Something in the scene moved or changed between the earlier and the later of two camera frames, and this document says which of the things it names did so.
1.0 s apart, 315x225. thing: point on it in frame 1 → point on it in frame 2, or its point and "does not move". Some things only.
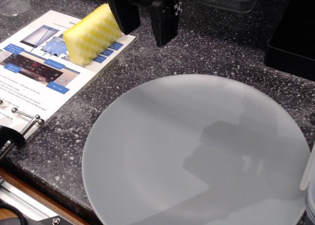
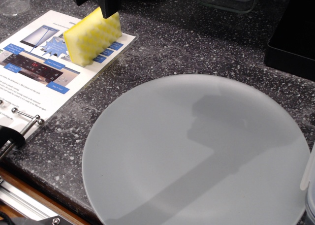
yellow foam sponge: x=89 y=36 does not move
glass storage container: x=236 y=0 does not move
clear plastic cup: x=14 y=2 does not move
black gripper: x=125 y=2 → x=109 y=0
